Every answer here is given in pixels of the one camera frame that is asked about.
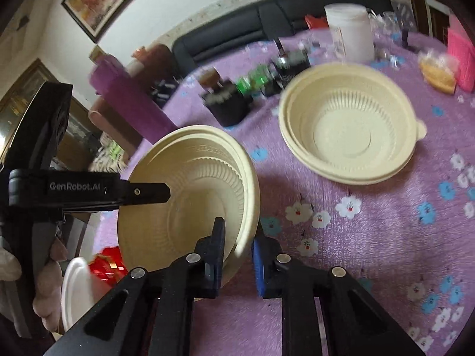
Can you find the beige ribbed plastic bowl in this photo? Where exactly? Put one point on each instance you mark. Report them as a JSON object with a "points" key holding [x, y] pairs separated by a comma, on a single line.
{"points": [[178, 167], [345, 129]]}

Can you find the white plastic jar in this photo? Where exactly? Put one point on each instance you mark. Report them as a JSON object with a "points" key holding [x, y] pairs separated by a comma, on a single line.
{"points": [[350, 31]]}

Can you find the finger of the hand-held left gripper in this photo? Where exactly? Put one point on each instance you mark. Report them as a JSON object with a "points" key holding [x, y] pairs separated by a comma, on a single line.
{"points": [[148, 193]]}

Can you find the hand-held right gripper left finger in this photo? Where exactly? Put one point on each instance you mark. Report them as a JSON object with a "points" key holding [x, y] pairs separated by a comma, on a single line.
{"points": [[217, 278]]}

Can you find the brown upholstered chair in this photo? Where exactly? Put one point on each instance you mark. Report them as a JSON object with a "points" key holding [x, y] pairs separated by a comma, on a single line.
{"points": [[111, 126]]}

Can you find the black leather sofa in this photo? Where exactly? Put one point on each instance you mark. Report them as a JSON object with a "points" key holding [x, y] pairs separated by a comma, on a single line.
{"points": [[230, 37]]}

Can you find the green packet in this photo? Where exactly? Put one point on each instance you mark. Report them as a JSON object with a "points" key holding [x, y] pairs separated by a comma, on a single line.
{"points": [[256, 78]]}

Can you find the floral seat cushion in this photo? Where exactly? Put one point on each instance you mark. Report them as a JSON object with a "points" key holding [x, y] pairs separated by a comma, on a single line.
{"points": [[109, 155]]}

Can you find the red plastic plate gold print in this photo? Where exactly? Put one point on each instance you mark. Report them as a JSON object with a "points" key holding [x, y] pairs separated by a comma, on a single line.
{"points": [[107, 267]]}

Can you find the small black device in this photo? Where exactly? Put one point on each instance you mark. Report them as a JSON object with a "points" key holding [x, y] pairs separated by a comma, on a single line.
{"points": [[291, 70]]}

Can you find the small wooden block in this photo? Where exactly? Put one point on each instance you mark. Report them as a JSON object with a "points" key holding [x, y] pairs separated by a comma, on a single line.
{"points": [[209, 77]]}

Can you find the clear bag of yellow snacks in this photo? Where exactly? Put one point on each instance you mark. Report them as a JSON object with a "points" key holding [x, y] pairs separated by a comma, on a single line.
{"points": [[438, 72]]}

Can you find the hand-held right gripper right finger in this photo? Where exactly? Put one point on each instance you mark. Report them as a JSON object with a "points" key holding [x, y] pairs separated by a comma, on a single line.
{"points": [[259, 267]]}

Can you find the bottle with pink knitted sleeve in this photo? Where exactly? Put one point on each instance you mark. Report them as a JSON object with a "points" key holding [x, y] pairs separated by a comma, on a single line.
{"points": [[462, 55]]}

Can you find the person's left hand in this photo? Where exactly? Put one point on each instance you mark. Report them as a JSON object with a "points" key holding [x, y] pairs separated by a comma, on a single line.
{"points": [[50, 289]]}

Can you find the white foam bowl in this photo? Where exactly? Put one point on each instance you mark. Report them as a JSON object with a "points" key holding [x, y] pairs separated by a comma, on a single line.
{"points": [[74, 293]]}

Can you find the purple thermos bottle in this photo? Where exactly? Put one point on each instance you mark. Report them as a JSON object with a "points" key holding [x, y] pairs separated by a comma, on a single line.
{"points": [[130, 107]]}

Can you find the gold framed wall picture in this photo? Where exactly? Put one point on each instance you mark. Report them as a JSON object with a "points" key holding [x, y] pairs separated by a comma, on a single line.
{"points": [[26, 89]]}

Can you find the purple floral tablecloth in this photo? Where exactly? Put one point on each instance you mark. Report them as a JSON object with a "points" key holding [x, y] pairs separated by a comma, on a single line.
{"points": [[334, 230]]}

